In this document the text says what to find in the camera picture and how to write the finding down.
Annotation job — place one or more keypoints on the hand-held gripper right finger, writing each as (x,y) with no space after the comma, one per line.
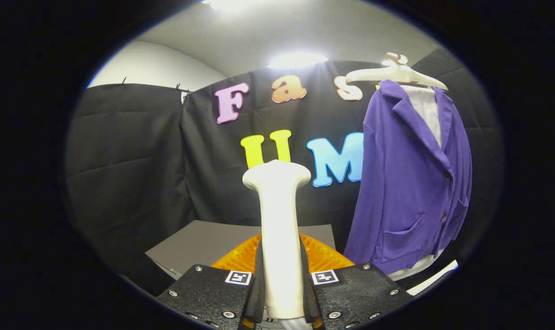
(308,300)

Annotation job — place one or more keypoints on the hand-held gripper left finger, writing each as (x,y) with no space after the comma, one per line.
(258,300)

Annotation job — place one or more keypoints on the white garment steamer head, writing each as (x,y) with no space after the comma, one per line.
(280,238)

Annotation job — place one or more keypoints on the grey cabinet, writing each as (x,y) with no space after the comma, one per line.
(204,243)

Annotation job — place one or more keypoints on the white paper sheet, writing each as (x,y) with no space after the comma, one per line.
(435,276)

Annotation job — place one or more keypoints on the black backdrop cloth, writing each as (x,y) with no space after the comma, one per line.
(135,183)

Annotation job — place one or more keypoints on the white plastic hanger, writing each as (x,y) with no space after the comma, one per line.
(396,72)

